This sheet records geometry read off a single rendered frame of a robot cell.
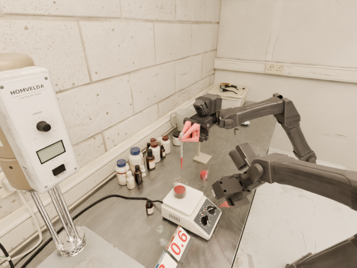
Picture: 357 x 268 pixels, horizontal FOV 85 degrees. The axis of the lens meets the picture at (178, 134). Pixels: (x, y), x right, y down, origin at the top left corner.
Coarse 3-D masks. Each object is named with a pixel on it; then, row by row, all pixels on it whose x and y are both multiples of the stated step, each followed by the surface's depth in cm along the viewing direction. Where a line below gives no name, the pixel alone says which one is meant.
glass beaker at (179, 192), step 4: (176, 176) 73; (180, 176) 73; (176, 180) 74; (180, 180) 74; (184, 180) 73; (176, 184) 75; (180, 184) 75; (184, 184) 74; (176, 188) 70; (180, 188) 70; (184, 188) 71; (176, 192) 71; (180, 192) 71; (184, 192) 72; (176, 196) 72; (180, 196) 72; (184, 196) 73
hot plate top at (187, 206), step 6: (186, 192) 76; (192, 192) 76; (198, 192) 76; (168, 198) 73; (174, 198) 73; (186, 198) 73; (192, 198) 73; (198, 198) 73; (168, 204) 71; (174, 204) 71; (180, 204) 71; (186, 204) 71; (192, 204) 71; (180, 210) 69; (186, 210) 69; (192, 210) 69
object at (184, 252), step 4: (172, 236) 65; (188, 240) 68; (192, 240) 68; (188, 244) 66; (184, 248) 65; (188, 248) 65; (184, 252) 64; (172, 256) 63; (180, 256) 63; (184, 256) 63; (176, 260) 62; (180, 260) 62; (184, 260) 62
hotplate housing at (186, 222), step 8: (200, 200) 75; (168, 208) 72; (168, 216) 73; (176, 216) 70; (184, 216) 69; (192, 216) 69; (184, 224) 70; (192, 224) 68; (216, 224) 72; (192, 232) 70; (200, 232) 67; (208, 240) 67
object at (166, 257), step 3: (165, 255) 60; (165, 258) 60; (168, 258) 60; (162, 261) 59; (165, 261) 59; (168, 261) 60; (171, 261) 60; (162, 264) 58; (165, 264) 59; (168, 264) 59; (171, 264) 60; (174, 264) 60; (159, 267) 57; (162, 267) 58; (165, 267) 58; (168, 267) 59; (171, 267) 59
